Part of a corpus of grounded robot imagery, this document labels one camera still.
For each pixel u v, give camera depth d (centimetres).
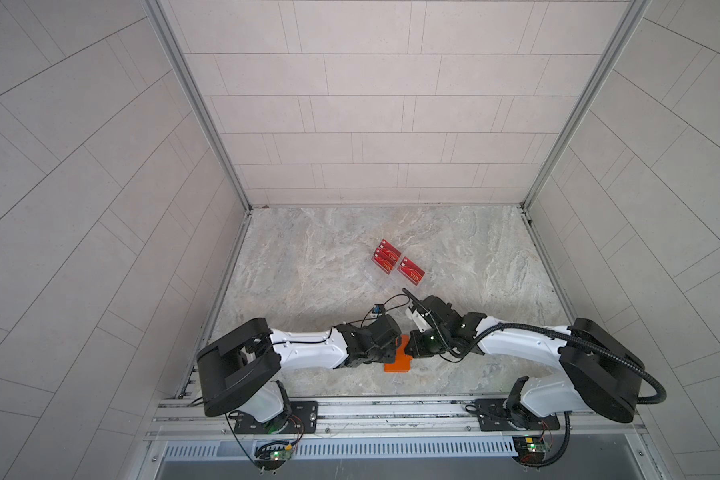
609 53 77
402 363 79
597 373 42
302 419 70
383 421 71
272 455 65
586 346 42
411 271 89
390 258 92
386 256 92
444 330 64
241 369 42
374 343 63
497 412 72
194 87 83
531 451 68
